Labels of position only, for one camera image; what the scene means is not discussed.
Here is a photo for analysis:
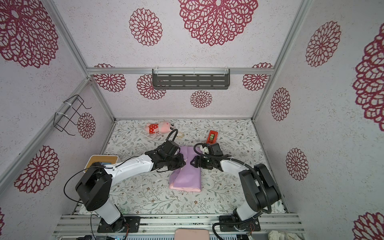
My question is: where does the pink wrapping paper sheet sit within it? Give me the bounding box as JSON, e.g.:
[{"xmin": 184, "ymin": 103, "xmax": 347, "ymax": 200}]
[{"xmin": 169, "ymin": 146, "xmax": 202, "ymax": 193}]

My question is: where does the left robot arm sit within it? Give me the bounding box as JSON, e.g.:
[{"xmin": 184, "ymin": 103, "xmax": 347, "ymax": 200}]
[{"xmin": 75, "ymin": 141, "xmax": 186, "ymax": 232}]

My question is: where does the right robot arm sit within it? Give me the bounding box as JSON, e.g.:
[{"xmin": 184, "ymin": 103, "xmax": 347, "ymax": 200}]
[{"xmin": 191, "ymin": 143, "xmax": 282, "ymax": 240}]

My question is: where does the white tissue box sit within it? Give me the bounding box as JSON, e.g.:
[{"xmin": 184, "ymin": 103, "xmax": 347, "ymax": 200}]
[{"xmin": 85, "ymin": 155, "xmax": 120, "ymax": 169}]

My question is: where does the red tape dispenser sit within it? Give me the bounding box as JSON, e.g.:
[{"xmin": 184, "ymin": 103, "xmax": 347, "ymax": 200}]
[{"xmin": 206, "ymin": 130, "xmax": 218, "ymax": 145}]

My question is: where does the clear tape roll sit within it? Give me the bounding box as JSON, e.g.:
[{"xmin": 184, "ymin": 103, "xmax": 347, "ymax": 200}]
[{"xmin": 177, "ymin": 132, "xmax": 185, "ymax": 139}]

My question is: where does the pink plush toy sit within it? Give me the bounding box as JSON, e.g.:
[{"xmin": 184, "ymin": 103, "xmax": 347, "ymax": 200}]
[{"xmin": 145, "ymin": 122, "xmax": 175, "ymax": 134}]

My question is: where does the white cloth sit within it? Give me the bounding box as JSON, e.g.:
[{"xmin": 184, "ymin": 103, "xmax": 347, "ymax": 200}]
[{"xmin": 268, "ymin": 230, "xmax": 303, "ymax": 240}]

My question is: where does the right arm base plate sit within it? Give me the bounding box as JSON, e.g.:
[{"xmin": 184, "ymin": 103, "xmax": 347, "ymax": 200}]
[{"xmin": 219, "ymin": 215, "xmax": 261, "ymax": 232}]

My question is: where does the grey wall shelf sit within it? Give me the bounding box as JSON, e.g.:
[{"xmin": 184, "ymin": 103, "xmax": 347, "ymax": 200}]
[{"xmin": 152, "ymin": 69, "xmax": 231, "ymax": 90}]

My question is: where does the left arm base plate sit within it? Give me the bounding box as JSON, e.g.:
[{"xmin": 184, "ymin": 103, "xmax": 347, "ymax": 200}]
[{"xmin": 97, "ymin": 215, "xmax": 141, "ymax": 233}]

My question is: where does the black wire wall rack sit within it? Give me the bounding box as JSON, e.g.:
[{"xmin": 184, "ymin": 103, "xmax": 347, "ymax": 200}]
[{"xmin": 53, "ymin": 95, "xmax": 91, "ymax": 136}]

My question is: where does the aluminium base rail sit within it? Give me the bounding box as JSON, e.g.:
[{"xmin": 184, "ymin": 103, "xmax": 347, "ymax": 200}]
[{"xmin": 52, "ymin": 214, "xmax": 305, "ymax": 237}]

